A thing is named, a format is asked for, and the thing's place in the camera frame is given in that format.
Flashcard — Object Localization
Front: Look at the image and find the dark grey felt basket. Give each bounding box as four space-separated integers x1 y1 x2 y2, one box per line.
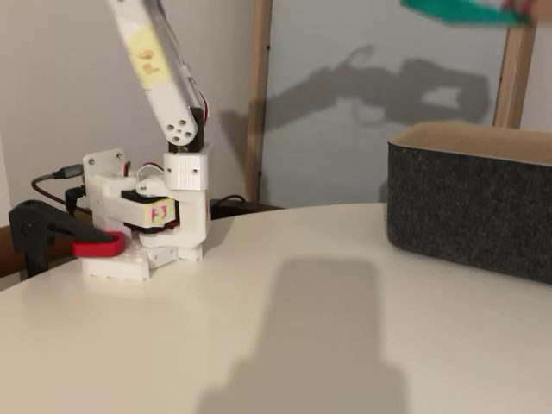
386 120 552 285

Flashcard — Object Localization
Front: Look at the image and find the pale grey panel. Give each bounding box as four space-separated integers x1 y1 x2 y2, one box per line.
260 0 513 207

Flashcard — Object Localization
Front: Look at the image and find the black power plug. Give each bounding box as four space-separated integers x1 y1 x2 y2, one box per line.
63 185 85 215

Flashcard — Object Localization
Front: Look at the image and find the black red bar clamp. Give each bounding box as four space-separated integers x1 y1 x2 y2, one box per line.
8 198 126 277

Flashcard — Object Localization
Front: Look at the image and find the thin black cable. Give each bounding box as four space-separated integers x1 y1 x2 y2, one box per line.
209 193 247 219

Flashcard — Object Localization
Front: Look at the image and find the grey usb cable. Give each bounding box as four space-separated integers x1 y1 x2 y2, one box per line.
29 165 85 212

